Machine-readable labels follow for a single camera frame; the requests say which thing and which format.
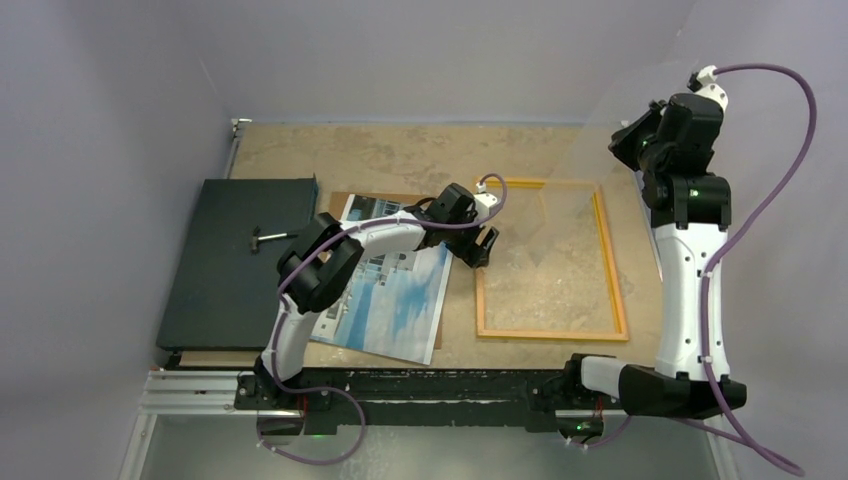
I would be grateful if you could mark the aluminium profile rail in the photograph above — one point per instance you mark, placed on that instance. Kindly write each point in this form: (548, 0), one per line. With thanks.
(202, 393)

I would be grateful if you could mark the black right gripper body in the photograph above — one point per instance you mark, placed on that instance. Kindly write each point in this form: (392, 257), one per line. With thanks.
(627, 148)

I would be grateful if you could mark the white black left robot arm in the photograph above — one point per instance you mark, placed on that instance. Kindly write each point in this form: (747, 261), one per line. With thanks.
(316, 269)

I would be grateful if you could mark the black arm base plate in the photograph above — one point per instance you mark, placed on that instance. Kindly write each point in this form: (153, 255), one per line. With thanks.
(536, 400)

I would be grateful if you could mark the small black hammer tool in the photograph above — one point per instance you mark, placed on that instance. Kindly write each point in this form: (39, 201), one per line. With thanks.
(257, 238)

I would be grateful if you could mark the dark blue flat box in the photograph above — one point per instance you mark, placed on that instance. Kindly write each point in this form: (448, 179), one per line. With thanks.
(223, 297)

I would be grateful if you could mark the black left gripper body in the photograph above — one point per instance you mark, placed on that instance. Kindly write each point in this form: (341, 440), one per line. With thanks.
(461, 242)

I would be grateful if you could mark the clear acrylic sheet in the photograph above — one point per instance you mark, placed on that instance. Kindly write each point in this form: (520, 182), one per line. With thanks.
(556, 212)

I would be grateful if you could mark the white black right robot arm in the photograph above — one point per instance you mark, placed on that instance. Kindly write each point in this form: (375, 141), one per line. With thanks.
(671, 145)

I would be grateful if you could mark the building and sky photo print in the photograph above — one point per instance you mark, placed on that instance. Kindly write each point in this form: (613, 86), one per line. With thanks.
(391, 307)

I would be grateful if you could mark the wooden picture frame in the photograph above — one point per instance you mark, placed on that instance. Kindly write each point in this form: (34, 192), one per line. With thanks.
(620, 333)

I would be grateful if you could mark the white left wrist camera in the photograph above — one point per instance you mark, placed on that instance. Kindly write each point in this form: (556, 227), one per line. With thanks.
(485, 202)

